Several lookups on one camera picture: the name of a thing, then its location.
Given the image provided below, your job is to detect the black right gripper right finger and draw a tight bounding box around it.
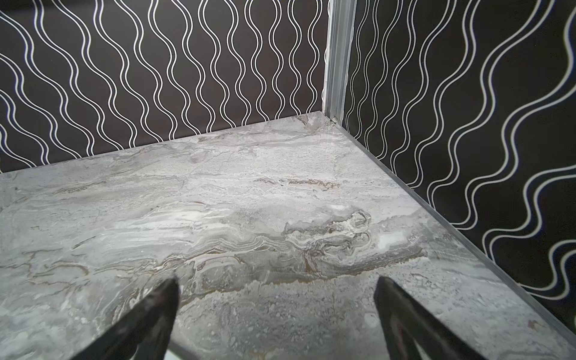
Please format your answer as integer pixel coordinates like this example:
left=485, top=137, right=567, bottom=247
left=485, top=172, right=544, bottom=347
left=373, top=276, right=484, bottom=359

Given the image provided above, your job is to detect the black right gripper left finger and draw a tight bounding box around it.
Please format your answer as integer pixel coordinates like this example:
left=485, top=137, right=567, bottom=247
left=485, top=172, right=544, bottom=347
left=73, top=277, right=180, bottom=359

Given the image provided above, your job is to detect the aluminium corner post right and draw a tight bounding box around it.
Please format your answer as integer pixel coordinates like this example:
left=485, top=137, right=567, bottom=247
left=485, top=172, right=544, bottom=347
left=322, top=0, right=357, bottom=125

